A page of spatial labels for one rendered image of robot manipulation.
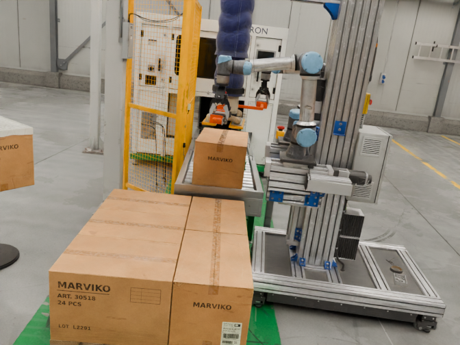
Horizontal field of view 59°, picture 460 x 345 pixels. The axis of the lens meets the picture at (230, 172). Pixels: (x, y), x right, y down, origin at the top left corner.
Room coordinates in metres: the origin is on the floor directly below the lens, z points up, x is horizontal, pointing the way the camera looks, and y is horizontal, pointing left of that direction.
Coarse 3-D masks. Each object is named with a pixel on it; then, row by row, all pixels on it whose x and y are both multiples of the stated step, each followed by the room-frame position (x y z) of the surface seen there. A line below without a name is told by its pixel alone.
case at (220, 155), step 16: (208, 128) 3.60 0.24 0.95; (208, 144) 3.04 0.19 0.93; (224, 144) 3.04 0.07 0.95; (240, 144) 3.08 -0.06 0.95; (208, 160) 3.04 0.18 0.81; (224, 160) 3.03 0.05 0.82; (240, 160) 3.03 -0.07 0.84; (192, 176) 3.04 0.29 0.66; (208, 176) 3.04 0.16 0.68; (224, 176) 3.03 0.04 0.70; (240, 176) 3.03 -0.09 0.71
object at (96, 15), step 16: (96, 0) 5.73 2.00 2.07; (96, 16) 5.73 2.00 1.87; (96, 32) 5.73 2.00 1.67; (96, 48) 5.73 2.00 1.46; (96, 64) 5.73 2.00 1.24; (96, 80) 5.73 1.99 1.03; (96, 96) 5.73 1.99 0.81; (96, 112) 5.73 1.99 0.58; (96, 128) 5.73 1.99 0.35; (96, 144) 5.73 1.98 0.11
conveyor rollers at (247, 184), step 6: (192, 156) 4.10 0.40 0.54; (246, 156) 4.31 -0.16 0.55; (192, 162) 3.84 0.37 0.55; (246, 162) 4.05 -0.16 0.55; (192, 168) 3.65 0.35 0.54; (246, 168) 3.85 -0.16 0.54; (246, 174) 3.67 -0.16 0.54; (186, 180) 3.29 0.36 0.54; (246, 180) 3.49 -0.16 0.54; (246, 186) 3.31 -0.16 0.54; (252, 186) 3.31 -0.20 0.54
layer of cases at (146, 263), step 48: (144, 192) 2.88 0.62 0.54; (96, 240) 2.06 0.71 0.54; (144, 240) 2.12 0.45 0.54; (192, 240) 2.19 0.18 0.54; (240, 240) 2.26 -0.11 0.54; (96, 288) 1.72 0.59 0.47; (144, 288) 1.73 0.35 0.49; (192, 288) 1.73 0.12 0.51; (240, 288) 1.74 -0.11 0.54; (96, 336) 1.72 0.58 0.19; (144, 336) 1.73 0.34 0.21; (192, 336) 1.74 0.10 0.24; (240, 336) 1.75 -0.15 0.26
